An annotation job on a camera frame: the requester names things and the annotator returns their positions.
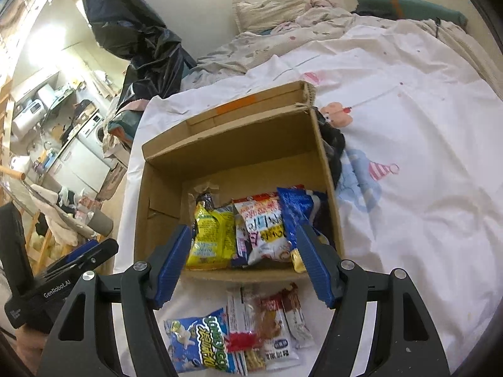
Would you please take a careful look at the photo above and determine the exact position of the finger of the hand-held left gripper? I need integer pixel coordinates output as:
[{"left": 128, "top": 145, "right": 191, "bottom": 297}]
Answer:
[
  {"left": 47, "top": 240, "right": 101, "bottom": 268},
  {"left": 37, "top": 239, "right": 119, "bottom": 280}
]

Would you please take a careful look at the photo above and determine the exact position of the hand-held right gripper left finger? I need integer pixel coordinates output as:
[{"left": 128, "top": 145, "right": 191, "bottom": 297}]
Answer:
[{"left": 37, "top": 224, "right": 193, "bottom": 377}]

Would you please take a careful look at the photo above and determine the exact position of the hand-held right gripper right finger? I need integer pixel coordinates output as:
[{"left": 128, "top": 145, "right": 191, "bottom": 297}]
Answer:
[{"left": 296, "top": 224, "right": 452, "bottom": 377}]

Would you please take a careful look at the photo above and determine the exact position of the small yellow snack packet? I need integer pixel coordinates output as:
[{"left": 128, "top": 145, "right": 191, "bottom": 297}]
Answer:
[{"left": 291, "top": 249, "right": 308, "bottom": 274}]

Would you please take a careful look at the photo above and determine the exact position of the brown-white snack bar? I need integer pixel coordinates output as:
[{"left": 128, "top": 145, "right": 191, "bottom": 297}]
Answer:
[{"left": 281, "top": 283, "right": 316, "bottom": 349}]

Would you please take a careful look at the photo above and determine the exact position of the dark blue snack packet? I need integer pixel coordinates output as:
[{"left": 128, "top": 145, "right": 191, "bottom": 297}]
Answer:
[{"left": 277, "top": 186, "right": 329, "bottom": 253}]

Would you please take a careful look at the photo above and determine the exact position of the white-red snack packet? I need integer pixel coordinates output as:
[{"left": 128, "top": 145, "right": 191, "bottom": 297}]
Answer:
[{"left": 233, "top": 192, "right": 293, "bottom": 265}]

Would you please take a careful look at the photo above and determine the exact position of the navy-white snack packet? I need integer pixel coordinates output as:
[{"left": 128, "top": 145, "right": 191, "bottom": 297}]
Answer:
[{"left": 232, "top": 214, "right": 253, "bottom": 268}]

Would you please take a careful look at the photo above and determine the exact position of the brown chocolate bar packet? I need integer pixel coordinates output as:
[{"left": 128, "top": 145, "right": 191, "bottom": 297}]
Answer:
[{"left": 194, "top": 192, "right": 216, "bottom": 210}]

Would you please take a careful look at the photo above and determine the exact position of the blue-white packet with green letters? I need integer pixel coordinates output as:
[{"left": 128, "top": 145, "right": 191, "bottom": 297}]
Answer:
[{"left": 164, "top": 308, "right": 241, "bottom": 374}]

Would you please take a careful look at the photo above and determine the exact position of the white biscuit packet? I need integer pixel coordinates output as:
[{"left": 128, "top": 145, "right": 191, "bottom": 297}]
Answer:
[{"left": 257, "top": 294, "right": 301, "bottom": 370}]

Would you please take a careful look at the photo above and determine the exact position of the red-white snack bar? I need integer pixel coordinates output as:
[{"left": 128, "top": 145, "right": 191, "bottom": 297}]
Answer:
[{"left": 226, "top": 287, "right": 261, "bottom": 352}]

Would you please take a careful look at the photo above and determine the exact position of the brown cardboard box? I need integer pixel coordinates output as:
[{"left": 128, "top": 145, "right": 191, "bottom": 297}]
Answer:
[{"left": 134, "top": 80, "right": 346, "bottom": 283}]

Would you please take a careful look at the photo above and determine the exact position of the grey bin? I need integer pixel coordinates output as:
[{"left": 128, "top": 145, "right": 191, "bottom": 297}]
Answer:
[{"left": 88, "top": 210, "right": 114, "bottom": 234}]

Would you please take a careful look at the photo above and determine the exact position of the white hanging towel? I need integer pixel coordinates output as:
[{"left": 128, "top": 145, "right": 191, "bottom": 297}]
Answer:
[{"left": 29, "top": 188, "right": 79, "bottom": 244}]

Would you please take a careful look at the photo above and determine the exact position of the white floor cabinet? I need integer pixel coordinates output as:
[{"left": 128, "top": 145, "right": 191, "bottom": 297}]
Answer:
[{"left": 47, "top": 139, "right": 113, "bottom": 201}]

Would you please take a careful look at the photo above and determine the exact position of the wooden pole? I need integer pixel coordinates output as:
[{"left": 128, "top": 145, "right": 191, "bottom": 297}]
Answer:
[{"left": 0, "top": 165, "right": 26, "bottom": 180}]

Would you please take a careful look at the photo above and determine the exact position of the white washing machine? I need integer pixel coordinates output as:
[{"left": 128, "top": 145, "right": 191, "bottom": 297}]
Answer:
[{"left": 76, "top": 116, "right": 107, "bottom": 154}]

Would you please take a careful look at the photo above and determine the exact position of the dark cloth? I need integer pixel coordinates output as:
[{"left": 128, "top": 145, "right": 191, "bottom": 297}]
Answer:
[{"left": 320, "top": 114, "right": 346, "bottom": 189}]

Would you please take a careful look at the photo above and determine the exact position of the pile of clothes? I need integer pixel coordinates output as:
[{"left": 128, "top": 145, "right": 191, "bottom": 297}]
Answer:
[{"left": 104, "top": 100, "right": 148, "bottom": 158}]

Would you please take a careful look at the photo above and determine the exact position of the white water heater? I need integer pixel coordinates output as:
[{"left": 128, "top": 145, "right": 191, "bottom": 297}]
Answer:
[{"left": 12, "top": 98, "right": 46, "bottom": 138}]

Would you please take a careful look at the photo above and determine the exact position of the white printed bedsheet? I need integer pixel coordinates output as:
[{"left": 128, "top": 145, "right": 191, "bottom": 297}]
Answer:
[{"left": 114, "top": 19, "right": 503, "bottom": 377}]

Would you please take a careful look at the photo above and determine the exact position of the black plastic bag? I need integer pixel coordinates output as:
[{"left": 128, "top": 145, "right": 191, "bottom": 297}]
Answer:
[{"left": 79, "top": 0, "right": 197, "bottom": 107}]

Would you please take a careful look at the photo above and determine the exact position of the grey floral quilt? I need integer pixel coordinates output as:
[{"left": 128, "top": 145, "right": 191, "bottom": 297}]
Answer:
[{"left": 196, "top": 0, "right": 354, "bottom": 77}]

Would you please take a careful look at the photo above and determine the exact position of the beige pillow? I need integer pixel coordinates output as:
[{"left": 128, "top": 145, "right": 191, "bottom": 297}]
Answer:
[{"left": 232, "top": 0, "right": 307, "bottom": 34}]

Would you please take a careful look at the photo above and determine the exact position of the green folded blanket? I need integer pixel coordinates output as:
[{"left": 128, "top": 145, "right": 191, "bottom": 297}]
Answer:
[{"left": 356, "top": 0, "right": 468, "bottom": 28}]

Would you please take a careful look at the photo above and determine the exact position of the yellow wooden frame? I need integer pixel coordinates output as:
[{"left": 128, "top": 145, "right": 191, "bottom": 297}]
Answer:
[{"left": 24, "top": 204, "right": 53, "bottom": 276}]

